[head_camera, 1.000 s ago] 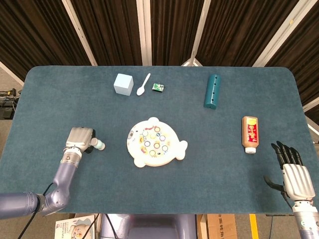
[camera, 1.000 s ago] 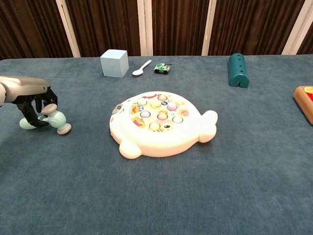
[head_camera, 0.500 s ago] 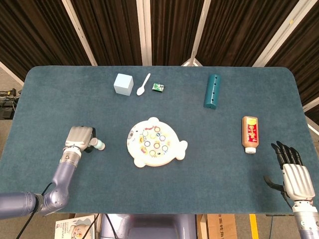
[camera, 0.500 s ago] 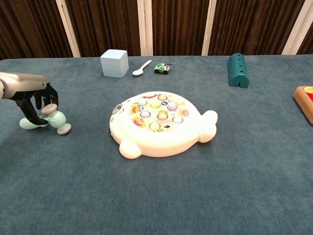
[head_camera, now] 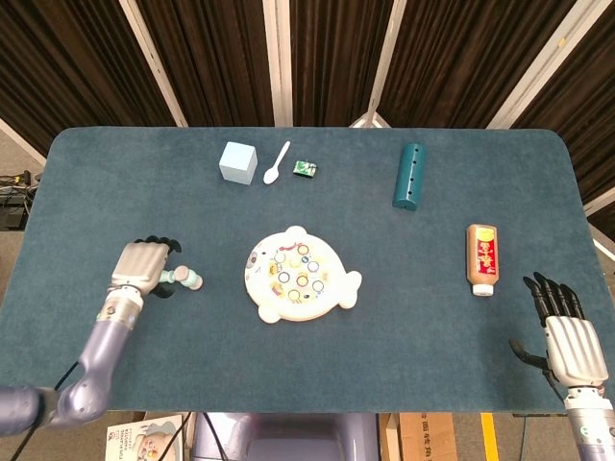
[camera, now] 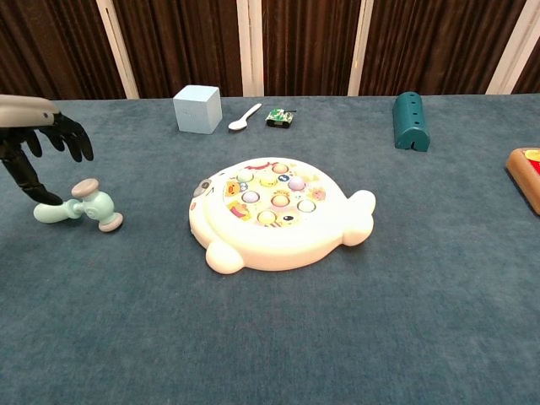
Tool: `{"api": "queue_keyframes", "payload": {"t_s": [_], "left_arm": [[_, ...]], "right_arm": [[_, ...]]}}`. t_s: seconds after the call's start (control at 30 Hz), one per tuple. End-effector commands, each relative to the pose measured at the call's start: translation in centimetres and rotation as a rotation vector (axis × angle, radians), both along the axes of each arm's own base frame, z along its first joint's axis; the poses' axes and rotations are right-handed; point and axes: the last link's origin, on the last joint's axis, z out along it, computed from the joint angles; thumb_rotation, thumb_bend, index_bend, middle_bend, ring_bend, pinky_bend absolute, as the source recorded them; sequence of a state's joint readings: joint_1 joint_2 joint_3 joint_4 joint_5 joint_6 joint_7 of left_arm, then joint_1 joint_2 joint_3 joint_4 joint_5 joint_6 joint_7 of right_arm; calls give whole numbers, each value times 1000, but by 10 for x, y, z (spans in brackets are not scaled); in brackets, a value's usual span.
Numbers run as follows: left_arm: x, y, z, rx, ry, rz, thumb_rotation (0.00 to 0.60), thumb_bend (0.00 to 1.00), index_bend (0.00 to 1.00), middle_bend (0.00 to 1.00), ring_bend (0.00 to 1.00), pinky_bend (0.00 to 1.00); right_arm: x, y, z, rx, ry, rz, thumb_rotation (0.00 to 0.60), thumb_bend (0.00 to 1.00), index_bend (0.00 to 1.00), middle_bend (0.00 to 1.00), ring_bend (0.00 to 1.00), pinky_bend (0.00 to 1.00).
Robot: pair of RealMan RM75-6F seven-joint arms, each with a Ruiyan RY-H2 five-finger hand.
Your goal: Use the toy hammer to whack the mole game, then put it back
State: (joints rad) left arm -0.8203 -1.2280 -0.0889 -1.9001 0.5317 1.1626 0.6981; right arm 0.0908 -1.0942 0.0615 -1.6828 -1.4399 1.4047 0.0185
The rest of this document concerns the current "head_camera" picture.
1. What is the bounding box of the small white object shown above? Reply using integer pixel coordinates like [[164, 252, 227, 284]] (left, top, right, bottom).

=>
[[158, 266, 204, 291]]

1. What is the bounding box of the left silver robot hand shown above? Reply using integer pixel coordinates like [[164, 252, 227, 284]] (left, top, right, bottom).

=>
[[109, 235, 183, 299]]

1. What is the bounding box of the printed toy packaging box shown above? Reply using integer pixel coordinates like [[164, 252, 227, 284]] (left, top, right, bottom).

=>
[[105, 413, 186, 461]]

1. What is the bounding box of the white frame pole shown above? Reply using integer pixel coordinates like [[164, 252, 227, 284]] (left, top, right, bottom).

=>
[[487, 0, 596, 130], [348, 0, 409, 129], [262, 0, 293, 128], [119, 0, 188, 128]]

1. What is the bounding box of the purple robot torso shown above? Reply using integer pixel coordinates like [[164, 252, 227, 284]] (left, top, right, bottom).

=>
[[191, 412, 381, 461]]

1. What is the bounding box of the brown cardboard box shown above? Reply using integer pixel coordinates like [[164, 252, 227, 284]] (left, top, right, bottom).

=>
[[379, 412, 457, 461]]

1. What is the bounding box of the brown sauce bottle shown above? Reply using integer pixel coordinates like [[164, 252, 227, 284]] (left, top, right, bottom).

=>
[[465, 223, 500, 297]]

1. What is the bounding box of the dark brown curtain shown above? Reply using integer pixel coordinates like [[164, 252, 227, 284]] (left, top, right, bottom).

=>
[[0, 0, 615, 227]]

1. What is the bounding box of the white plastic spoon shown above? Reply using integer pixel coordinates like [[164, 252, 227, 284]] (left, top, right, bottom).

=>
[[262, 140, 292, 185]]

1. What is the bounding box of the white fish-shaped toy board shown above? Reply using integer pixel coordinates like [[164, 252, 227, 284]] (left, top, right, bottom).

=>
[[243, 225, 362, 324]]

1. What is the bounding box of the black torso cable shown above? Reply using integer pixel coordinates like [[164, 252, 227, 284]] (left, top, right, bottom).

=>
[[201, 412, 228, 461]]

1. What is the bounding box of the blue felt table cover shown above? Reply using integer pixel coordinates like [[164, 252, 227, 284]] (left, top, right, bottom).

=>
[[0, 126, 615, 414]]

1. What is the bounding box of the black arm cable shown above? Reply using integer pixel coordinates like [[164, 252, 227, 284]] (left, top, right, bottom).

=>
[[9, 359, 81, 461]]

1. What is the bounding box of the light blue cube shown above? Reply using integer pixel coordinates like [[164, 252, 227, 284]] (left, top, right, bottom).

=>
[[218, 141, 258, 185]]

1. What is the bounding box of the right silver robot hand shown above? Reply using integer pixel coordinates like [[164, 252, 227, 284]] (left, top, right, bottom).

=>
[[508, 272, 609, 389]]

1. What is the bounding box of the teal half-cylinder block with holes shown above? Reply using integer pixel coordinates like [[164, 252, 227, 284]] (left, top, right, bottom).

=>
[[392, 142, 428, 212]]

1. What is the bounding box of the black floor electronics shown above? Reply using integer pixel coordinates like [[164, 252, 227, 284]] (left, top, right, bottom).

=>
[[0, 170, 43, 231]]

